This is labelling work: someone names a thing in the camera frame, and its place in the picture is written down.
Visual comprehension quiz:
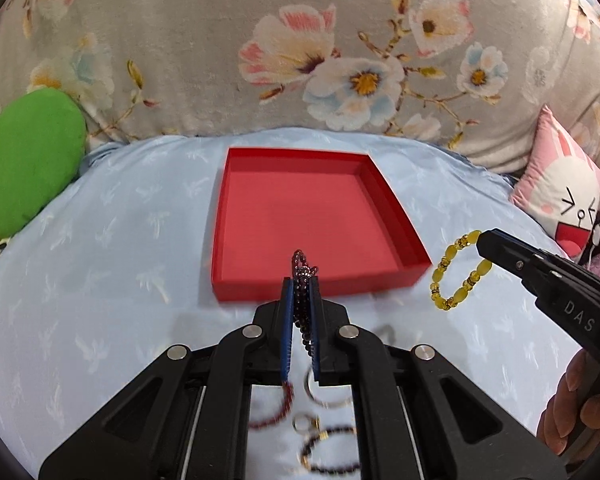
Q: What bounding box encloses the person's right hand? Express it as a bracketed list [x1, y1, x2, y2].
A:
[535, 348, 600, 456]

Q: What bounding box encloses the dark garnet bead bracelet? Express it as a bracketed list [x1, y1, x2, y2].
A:
[290, 248, 320, 360]

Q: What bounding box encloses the dark red bead bracelet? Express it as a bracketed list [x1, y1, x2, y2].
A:
[248, 381, 296, 430]

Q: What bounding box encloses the green plush cushion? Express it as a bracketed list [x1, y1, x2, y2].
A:
[0, 88, 86, 238]

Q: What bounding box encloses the thin gold bangle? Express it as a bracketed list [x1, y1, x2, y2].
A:
[303, 367, 352, 410]

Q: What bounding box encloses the black bead gold charm bracelet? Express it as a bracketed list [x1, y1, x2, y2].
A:
[299, 424, 359, 476]

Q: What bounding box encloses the small gold hoop earring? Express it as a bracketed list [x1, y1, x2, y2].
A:
[292, 413, 321, 436]

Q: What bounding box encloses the pink bunny pillow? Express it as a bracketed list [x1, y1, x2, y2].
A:
[510, 106, 600, 259]

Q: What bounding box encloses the red shallow box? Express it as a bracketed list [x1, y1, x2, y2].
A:
[211, 148, 431, 302]

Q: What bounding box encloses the grey floral blanket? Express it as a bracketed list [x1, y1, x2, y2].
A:
[0, 0, 600, 172]

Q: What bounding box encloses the yellow amber bead bracelet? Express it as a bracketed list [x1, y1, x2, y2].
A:
[429, 228, 494, 312]

